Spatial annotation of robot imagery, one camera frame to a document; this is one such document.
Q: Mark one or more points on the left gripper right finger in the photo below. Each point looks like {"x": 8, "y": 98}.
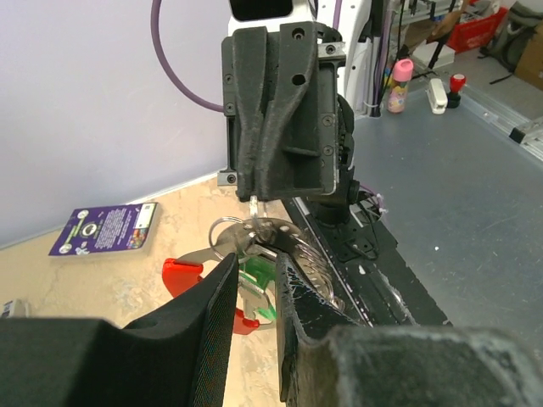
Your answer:
{"x": 327, "y": 359}

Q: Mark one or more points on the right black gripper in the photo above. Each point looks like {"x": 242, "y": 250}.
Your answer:
{"x": 288, "y": 82}

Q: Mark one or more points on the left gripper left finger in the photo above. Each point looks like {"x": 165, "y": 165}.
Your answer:
{"x": 176, "y": 355}

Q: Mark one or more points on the key with black tag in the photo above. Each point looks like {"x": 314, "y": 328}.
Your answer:
{"x": 258, "y": 216}

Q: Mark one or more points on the key with green tag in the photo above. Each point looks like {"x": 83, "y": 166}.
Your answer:
{"x": 256, "y": 287}

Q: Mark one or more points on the pink cartoon bottle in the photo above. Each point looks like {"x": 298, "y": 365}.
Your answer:
{"x": 398, "y": 88}

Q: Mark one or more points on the purple card package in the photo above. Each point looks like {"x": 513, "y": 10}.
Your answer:
{"x": 114, "y": 229}

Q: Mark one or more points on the white stapler outside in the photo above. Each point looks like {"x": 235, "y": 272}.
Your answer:
{"x": 437, "y": 96}

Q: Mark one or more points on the grey black stapler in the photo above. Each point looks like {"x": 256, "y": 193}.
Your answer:
{"x": 15, "y": 308}

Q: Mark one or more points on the red black stamp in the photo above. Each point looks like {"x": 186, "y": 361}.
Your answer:
{"x": 457, "y": 82}

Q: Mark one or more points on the red plastic crate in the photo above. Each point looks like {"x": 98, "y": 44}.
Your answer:
{"x": 475, "y": 33}

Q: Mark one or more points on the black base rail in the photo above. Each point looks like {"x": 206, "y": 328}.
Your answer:
{"x": 368, "y": 274}

